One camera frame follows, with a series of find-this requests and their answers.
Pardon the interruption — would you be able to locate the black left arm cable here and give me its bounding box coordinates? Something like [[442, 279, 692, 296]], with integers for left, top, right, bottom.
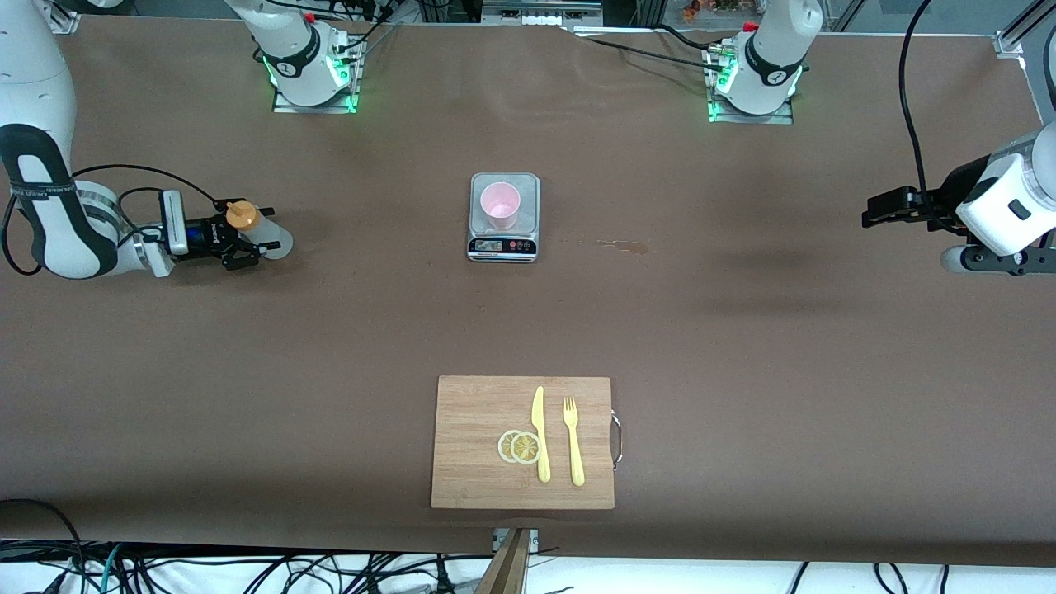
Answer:
[[898, 0, 941, 211]]

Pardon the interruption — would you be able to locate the brown table cover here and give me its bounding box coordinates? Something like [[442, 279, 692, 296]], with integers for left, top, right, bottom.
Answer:
[[0, 15, 1056, 568]]

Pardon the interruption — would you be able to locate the wooden cutting board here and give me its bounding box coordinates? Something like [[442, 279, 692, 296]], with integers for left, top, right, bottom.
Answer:
[[431, 375, 625, 511]]

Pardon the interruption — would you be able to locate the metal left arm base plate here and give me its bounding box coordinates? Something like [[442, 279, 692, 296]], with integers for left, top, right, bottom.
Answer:
[[703, 45, 796, 125]]

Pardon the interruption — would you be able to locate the pink plastic cup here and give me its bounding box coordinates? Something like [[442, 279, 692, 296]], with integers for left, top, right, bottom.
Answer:
[[479, 181, 522, 233]]

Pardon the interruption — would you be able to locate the black cable on table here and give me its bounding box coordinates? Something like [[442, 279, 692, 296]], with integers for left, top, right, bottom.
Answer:
[[568, 23, 720, 68]]

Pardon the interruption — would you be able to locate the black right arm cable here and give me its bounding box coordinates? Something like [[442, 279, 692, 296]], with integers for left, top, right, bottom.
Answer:
[[0, 163, 220, 277]]

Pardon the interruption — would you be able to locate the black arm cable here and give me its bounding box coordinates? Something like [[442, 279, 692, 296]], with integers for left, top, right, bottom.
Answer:
[[0, 163, 220, 277], [898, 0, 941, 211]]

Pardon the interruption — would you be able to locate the silver digital kitchen scale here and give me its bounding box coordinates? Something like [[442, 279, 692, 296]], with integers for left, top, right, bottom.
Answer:
[[467, 172, 542, 264]]

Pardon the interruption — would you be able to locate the teal floor cable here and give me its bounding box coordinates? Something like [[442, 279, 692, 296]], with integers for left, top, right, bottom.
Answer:
[[97, 543, 125, 594]]

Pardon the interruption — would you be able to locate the aluminium frame corner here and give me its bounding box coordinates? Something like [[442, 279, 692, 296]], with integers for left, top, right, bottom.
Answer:
[[45, 0, 82, 35], [994, 0, 1056, 57]]

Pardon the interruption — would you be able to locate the wooden post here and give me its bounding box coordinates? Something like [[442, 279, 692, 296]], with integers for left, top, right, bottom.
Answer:
[[473, 528, 534, 594]]

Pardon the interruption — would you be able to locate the clear sauce bottle orange cap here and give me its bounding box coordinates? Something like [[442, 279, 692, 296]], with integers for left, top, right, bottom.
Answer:
[[224, 200, 295, 262]]

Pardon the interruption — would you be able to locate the black looped floor cable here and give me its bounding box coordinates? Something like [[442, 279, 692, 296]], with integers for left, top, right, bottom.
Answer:
[[0, 498, 92, 594]]

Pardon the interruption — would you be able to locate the yellow plastic fork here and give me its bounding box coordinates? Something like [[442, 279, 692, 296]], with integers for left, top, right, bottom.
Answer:
[[563, 397, 586, 487]]

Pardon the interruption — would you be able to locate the yellow plastic knife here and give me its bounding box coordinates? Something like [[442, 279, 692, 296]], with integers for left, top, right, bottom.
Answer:
[[531, 386, 552, 483]]

